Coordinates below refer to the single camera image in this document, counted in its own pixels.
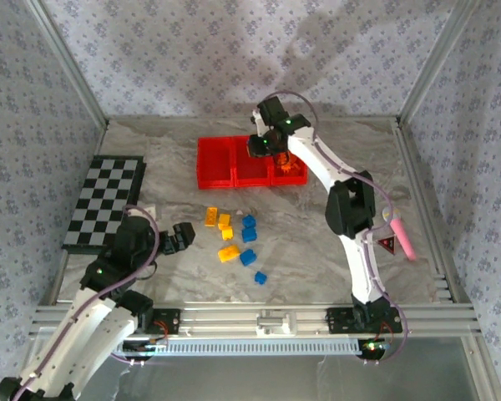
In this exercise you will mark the yellow lego brick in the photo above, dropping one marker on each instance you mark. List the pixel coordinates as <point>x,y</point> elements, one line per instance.
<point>228,253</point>
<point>211,216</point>
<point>227,234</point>
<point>224,220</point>

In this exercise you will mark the blue lego brick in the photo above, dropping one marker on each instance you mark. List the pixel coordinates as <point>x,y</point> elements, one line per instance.
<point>260,277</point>
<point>248,221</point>
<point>249,235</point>
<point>247,257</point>

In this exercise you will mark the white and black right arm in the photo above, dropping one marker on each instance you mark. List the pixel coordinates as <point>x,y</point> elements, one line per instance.
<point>355,267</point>

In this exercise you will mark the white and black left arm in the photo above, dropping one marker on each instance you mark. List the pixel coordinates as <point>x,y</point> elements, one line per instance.
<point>87,334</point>

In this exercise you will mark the black and white chessboard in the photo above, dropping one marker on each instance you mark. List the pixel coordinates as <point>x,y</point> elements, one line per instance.
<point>104,196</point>

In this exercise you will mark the red plastic bin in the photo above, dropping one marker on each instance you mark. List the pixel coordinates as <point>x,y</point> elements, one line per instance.
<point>215,160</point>
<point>290,180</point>
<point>250,171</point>

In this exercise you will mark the small circuit board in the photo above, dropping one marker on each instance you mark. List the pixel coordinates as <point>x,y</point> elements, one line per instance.
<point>148,346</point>
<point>373,346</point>

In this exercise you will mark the red triangle warning sticker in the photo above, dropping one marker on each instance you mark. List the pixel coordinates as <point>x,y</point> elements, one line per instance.
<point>387,245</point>

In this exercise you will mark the pink marker pen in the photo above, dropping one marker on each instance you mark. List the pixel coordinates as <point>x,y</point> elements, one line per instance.
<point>403,240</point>

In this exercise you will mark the shiny metal panel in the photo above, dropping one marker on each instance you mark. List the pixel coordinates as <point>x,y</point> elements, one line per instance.
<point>275,380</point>

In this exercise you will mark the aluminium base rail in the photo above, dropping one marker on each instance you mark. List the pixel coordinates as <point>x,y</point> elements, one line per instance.
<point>234,319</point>

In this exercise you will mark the white rail bracket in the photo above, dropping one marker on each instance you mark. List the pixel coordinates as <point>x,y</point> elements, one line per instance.
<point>275,323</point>

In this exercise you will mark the aluminium frame post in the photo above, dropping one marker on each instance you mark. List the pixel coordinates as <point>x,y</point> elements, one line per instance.
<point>70,62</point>
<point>436,62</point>

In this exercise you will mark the aluminium side rail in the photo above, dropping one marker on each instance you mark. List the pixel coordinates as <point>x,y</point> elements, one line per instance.
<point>424,209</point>

